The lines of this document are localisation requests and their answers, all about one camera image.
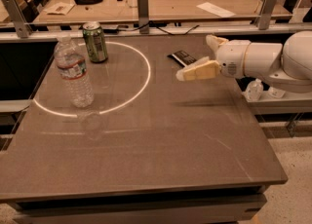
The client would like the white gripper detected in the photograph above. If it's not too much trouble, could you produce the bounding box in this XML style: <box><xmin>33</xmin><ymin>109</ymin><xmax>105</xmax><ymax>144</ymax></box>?
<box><xmin>175</xmin><ymin>35</ymin><xmax>251</xmax><ymax>81</ymax></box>

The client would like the green soda can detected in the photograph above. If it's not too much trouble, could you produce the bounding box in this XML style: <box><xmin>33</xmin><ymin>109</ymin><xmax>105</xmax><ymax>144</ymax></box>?
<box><xmin>83</xmin><ymin>21</ymin><xmax>108</xmax><ymax>63</ymax></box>

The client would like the clear plastic water bottle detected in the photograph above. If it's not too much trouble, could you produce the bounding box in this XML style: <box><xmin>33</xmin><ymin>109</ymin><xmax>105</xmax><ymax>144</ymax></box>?
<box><xmin>54</xmin><ymin>35</ymin><xmax>94</xmax><ymax>108</ymax></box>

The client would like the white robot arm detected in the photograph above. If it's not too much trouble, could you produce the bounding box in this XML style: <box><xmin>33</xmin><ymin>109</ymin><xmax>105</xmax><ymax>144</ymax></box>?
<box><xmin>176</xmin><ymin>31</ymin><xmax>312</xmax><ymax>93</ymax></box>

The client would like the small sanitizer bottle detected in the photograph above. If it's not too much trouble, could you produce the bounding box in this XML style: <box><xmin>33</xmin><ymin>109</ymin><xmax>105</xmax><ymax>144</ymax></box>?
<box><xmin>268</xmin><ymin>87</ymin><xmax>285</xmax><ymax>99</ymax></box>
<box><xmin>245</xmin><ymin>79</ymin><xmax>263</xmax><ymax>101</ymax></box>

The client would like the black snack bar wrapper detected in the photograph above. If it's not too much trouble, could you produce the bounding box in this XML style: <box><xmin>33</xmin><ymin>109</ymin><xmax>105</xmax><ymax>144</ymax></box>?
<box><xmin>169</xmin><ymin>51</ymin><xmax>196</xmax><ymax>67</ymax></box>

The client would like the small white paper slip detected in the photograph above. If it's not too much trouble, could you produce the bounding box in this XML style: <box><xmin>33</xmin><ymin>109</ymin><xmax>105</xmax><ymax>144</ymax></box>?
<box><xmin>197</xmin><ymin>2</ymin><xmax>234</xmax><ymax>18</ymax></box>

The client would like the wooden back table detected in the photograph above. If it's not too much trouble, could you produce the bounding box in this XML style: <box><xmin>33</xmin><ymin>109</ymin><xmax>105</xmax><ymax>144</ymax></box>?
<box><xmin>35</xmin><ymin>0</ymin><xmax>262</xmax><ymax>24</ymax></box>

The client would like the black device on table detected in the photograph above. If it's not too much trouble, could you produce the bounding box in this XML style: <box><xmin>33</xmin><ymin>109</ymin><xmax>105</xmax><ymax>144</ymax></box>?
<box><xmin>74</xmin><ymin>0</ymin><xmax>103</xmax><ymax>5</ymax></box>

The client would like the white envelope with label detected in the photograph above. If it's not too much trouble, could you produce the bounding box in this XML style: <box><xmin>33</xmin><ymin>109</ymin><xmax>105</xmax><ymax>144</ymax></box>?
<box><xmin>45</xmin><ymin>2</ymin><xmax>74</xmax><ymax>16</ymax></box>

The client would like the black cable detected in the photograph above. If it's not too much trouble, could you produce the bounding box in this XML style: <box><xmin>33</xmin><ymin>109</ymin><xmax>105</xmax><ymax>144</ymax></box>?
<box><xmin>116</xmin><ymin>21</ymin><xmax>200</xmax><ymax>36</ymax></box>

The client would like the right metal bracket post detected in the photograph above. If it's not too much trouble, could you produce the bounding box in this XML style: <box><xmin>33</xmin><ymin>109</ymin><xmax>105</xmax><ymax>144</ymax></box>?
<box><xmin>255</xmin><ymin>0</ymin><xmax>277</xmax><ymax>30</ymax></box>

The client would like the metal bracket post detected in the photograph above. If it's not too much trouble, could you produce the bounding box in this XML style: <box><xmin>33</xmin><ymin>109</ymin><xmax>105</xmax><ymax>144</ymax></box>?
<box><xmin>255</xmin><ymin>0</ymin><xmax>277</xmax><ymax>30</ymax></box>
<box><xmin>136</xmin><ymin>0</ymin><xmax>149</xmax><ymax>34</ymax></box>
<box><xmin>1</xmin><ymin>0</ymin><xmax>32</xmax><ymax>38</ymax></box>

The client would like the middle metal bracket post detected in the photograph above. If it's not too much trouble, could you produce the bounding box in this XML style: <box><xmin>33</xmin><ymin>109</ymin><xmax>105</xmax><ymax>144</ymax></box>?
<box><xmin>136</xmin><ymin>0</ymin><xmax>149</xmax><ymax>34</ymax></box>

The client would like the left metal bracket post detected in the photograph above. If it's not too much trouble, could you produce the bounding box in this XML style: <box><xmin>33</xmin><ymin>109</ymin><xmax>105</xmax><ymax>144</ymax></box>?
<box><xmin>1</xmin><ymin>0</ymin><xmax>32</xmax><ymax>38</ymax></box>

